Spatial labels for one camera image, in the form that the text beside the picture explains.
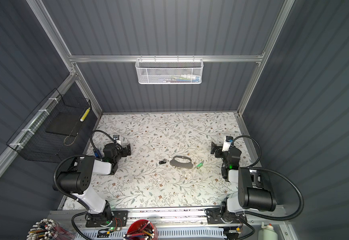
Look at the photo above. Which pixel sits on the clear pencil cup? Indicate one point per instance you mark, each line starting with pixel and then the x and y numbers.
pixel 48 229

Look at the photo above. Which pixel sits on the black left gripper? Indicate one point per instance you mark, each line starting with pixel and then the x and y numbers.
pixel 123 153

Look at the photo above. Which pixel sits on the black key tag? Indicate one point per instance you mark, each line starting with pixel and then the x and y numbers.
pixel 164 161

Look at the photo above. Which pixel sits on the black wire basket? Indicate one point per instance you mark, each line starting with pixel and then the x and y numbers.
pixel 33 143

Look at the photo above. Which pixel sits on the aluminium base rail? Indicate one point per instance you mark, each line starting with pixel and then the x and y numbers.
pixel 167 217

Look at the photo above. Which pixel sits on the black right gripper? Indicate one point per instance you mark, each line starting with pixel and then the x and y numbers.
pixel 215 150

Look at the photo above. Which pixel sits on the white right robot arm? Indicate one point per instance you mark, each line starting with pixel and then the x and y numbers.
pixel 255 195

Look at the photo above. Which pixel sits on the yellow marker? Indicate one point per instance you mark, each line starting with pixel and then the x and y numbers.
pixel 85 114

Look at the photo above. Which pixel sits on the red pencil cup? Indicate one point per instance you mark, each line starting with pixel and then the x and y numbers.
pixel 142 230

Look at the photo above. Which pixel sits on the white slotted cable duct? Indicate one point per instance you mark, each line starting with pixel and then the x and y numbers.
pixel 194 233

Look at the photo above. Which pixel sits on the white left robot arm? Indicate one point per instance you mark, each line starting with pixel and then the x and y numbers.
pixel 73 175

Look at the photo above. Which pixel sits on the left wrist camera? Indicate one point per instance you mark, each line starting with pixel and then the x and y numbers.
pixel 117 139

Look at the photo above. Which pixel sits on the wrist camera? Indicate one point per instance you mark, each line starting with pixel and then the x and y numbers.
pixel 117 139
pixel 227 143

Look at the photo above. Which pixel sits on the green key tag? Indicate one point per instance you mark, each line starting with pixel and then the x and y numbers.
pixel 200 165

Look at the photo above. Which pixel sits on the white mesh basket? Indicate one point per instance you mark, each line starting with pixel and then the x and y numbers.
pixel 170 72

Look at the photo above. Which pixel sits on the black foam pad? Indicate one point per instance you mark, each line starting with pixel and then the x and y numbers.
pixel 65 124

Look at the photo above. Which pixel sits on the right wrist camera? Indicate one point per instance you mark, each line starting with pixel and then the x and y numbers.
pixel 227 143

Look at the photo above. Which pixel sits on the white glue bottle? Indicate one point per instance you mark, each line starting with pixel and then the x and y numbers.
pixel 267 232

